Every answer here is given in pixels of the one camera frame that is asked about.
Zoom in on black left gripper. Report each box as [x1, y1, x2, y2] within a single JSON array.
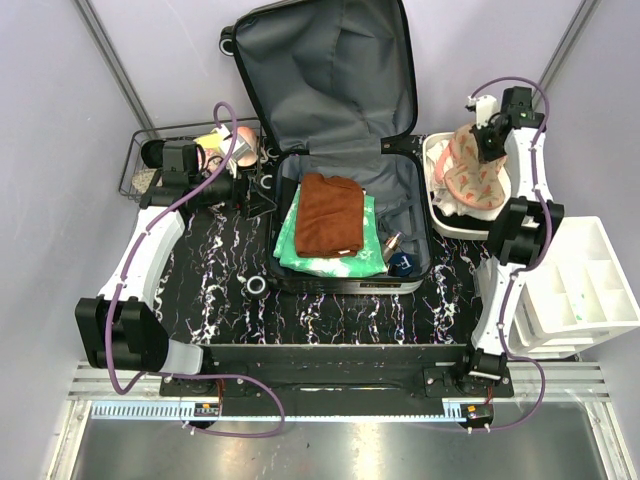
[[190, 156, 276, 220]]

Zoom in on pink floral mesh pouch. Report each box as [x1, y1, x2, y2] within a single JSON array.
[[432, 123, 511, 220]]

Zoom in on brown towel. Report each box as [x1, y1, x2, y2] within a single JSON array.
[[294, 173, 365, 259]]

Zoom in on green tie-dye cloth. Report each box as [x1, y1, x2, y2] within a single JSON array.
[[273, 187, 387, 278]]

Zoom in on space astronaut kids suitcase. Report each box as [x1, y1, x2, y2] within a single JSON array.
[[219, 1, 433, 295]]

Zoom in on black garment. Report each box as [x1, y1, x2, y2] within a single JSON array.
[[435, 209, 493, 231]]

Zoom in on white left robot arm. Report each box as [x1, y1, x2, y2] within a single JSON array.
[[75, 132, 259, 396]]

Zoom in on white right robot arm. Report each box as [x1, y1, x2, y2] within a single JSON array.
[[453, 79, 564, 397]]

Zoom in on pink mug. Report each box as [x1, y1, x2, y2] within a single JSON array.
[[237, 126, 258, 167]]

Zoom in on yellow mug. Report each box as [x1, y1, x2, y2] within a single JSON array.
[[194, 126, 229, 161]]

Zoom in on white plastic basin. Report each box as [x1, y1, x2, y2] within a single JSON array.
[[422, 124, 511, 240]]

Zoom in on black bowl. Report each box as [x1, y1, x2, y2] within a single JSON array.
[[140, 139, 165, 169]]

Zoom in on speckled grey plate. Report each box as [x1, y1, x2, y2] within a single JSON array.
[[131, 169, 157, 194]]

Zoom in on gold perfume spray bottle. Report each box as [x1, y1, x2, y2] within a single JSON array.
[[382, 231, 404, 264]]

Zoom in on white compartment organizer box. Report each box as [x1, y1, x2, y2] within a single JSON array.
[[524, 216, 639, 354]]

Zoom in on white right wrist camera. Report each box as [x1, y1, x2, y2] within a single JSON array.
[[465, 95, 500, 129]]

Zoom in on black wire dish rack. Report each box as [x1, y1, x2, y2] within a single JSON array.
[[118, 117, 262, 205]]

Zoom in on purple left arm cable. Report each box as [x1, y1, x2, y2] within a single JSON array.
[[107, 102, 286, 440]]

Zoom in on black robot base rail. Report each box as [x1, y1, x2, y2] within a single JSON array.
[[204, 344, 514, 399]]

